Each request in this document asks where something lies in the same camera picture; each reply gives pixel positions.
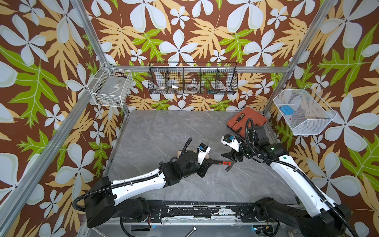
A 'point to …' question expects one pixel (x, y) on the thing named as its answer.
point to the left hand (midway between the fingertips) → (211, 160)
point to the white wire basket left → (110, 87)
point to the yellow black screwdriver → (243, 114)
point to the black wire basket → (192, 78)
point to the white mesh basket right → (306, 113)
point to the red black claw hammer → (229, 164)
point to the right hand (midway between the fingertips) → (223, 147)
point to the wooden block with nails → (207, 155)
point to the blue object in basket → (287, 110)
